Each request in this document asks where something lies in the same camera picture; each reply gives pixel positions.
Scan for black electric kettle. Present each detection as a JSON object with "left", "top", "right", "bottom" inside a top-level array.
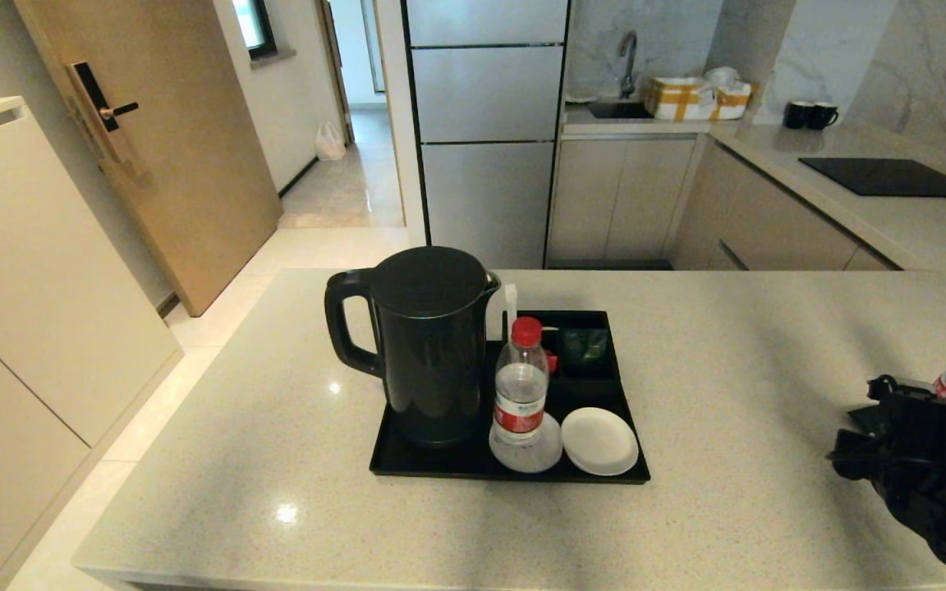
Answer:
[{"left": 324, "top": 246, "right": 502, "bottom": 449}]

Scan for black induction cooktop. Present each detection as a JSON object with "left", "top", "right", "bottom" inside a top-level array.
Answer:
[{"left": 799, "top": 158, "right": 946, "bottom": 200}]

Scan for round white coaster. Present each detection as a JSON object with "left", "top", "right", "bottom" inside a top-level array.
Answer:
[
  {"left": 561, "top": 407, "right": 640, "bottom": 477},
  {"left": 489, "top": 413, "right": 563, "bottom": 474}
]

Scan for beige kitchen base cabinets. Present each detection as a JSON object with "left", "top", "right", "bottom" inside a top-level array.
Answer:
[{"left": 545, "top": 135, "right": 905, "bottom": 273}]

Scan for small yellow taped cardboard box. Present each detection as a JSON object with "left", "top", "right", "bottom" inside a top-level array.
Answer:
[{"left": 711, "top": 80, "right": 757, "bottom": 122}]

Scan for large yellow taped cardboard box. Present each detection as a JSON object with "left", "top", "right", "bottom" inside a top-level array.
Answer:
[{"left": 645, "top": 76, "right": 716, "bottom": 122}]

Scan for dark kitchen sink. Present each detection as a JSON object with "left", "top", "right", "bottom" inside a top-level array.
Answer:
[{"left": 588, "top": 98, "right": 653, "bottom": 121}]

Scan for chrome kitchen faucet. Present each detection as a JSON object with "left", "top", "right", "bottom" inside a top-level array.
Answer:
[{"left": 618, "top": 31, "right": 640, "bottom": 99}]

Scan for black serving tray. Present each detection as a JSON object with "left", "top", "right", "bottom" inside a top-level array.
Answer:
[{"left": 369, "top": 309, "right": 651, "bottom": 484}]

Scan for silver refrigerator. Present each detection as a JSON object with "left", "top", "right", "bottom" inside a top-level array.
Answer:
[{"left": 403, "top": 0, "right": 571, "bottom": 270}]

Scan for white plastic bag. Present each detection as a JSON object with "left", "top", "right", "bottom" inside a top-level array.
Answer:
[{"left": 315, "top": 121, "right": 347, "bottom": 162}]

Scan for dark framed window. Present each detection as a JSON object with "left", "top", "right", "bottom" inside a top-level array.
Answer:
[{"left": 231, "top": 0, "right": 277, "bottom": 62}]

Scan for light wooden door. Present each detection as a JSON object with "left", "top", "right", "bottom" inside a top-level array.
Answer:
[{"left": 13, "top": 0, "right": 283, "bottom": 318}]

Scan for black gold door lock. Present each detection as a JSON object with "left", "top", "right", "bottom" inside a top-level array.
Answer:
[{"left": 64, "top": 62, "right": 139, "bottom": 165}]

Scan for white tall cabinet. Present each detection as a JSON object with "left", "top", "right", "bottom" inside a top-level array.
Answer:
[{"left": 0, "top": 97, "right": 182, "bottom": 591}]

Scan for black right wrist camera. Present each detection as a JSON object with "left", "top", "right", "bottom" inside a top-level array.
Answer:
[{"left": 867, "top": 373, "right": 921, "bottom": 403}]

